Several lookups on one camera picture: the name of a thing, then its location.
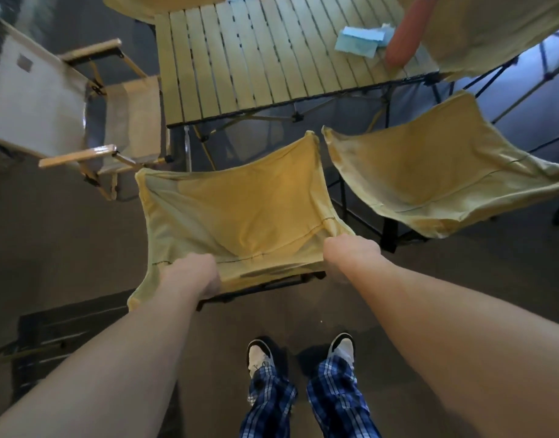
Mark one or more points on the person's left hand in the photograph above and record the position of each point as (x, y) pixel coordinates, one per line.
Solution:
(195, 275)

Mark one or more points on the person's right hand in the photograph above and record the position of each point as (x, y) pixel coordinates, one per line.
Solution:
(350, 255)

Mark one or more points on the yellow fabric folding chair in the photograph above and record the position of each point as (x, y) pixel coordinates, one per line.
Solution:
(425, 168)
(480, 31)
(243, 205)
(147, 4)

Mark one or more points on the wooden frame canvas chair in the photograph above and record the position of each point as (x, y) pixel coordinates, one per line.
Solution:
(33, 104)

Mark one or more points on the person's left forearm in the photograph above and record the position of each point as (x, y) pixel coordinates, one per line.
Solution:
(101, 369)

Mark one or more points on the person's right forearm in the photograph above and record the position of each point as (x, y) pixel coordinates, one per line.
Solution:
(466, 342)

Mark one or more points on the person's right shoe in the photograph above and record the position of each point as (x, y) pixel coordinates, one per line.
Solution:
(343, 348)

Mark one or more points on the person's shoe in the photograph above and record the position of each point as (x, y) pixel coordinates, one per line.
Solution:
(343, 348)
(259, 358)

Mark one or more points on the person's left shoe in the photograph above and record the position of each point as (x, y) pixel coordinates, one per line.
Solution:
(259, 358)

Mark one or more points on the slatted folding table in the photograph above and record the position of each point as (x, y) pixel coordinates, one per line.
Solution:
(261, 50)

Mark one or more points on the blue plaid trousers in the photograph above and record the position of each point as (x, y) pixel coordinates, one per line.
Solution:
(339, 396)

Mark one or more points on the blue paper on table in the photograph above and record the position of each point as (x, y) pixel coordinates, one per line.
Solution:
(361, 41)

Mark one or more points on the red ribbed cup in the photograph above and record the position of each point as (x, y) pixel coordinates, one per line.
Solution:
(405, 31)

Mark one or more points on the white crumpled tissue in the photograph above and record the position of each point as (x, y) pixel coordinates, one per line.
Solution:
(386, 26)

